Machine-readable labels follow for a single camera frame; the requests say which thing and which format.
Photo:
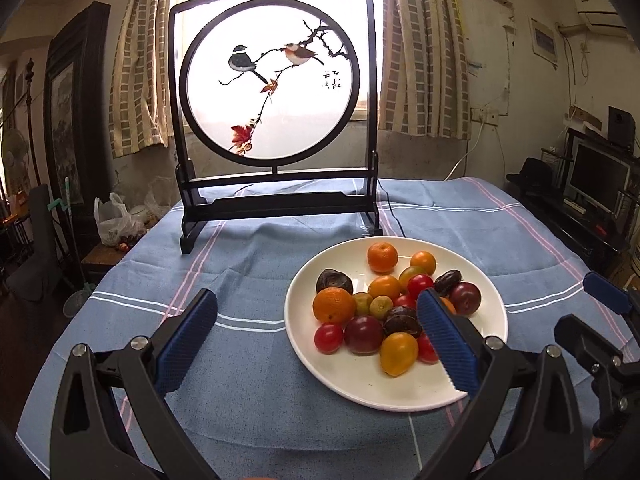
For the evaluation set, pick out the white air conditioner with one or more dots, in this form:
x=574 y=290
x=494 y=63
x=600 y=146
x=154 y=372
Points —
x=600 y=10

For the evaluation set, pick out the yellow green small fruit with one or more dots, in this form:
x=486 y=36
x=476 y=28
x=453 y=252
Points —
x=381 y=306
x=407 y=274

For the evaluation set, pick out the dark framed painting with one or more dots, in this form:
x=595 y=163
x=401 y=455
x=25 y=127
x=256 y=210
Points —
x=65 y=135

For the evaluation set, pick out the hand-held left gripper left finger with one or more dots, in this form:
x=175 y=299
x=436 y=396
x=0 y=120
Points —
x=185 y=345

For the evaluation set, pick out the checked curtain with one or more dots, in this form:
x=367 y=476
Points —
x=425 y=60
x=140 y=85

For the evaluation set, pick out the large textured orange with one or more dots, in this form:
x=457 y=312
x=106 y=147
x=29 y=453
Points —
x=334 y=307

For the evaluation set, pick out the small wooden side table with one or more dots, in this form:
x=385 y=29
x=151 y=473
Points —
x=102 y=260

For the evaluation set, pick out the bird painting table screen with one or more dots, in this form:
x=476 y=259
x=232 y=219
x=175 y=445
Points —
x=280 y=207

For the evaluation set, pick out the computer monitor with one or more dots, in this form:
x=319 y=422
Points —
x=597 y=175

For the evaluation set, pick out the blue striped tablecloth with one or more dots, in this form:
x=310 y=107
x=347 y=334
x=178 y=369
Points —
x=240 y=280

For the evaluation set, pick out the black speaker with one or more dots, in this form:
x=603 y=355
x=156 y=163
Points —
x=621 y=126

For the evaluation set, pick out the white wall outlet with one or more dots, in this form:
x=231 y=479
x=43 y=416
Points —
x=485 y=115

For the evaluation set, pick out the black hat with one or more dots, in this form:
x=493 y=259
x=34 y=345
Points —
x=531 y=172

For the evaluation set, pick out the dark chair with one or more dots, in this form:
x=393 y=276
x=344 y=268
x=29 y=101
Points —
x=37 y=250

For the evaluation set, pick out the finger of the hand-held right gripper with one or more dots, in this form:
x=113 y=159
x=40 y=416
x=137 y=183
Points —
x=580 y=340
x=605 y=292

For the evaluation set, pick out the white plastic bag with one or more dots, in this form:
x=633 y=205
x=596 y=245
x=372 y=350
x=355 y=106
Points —
x=111 y=225

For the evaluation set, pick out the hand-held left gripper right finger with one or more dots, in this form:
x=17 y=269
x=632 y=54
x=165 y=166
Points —
x=445 y=345

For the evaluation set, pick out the black cabinet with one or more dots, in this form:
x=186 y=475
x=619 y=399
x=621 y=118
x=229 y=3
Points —
x=565 y=230

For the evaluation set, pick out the white round plate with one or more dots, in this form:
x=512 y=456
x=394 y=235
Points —
x=370 y=375

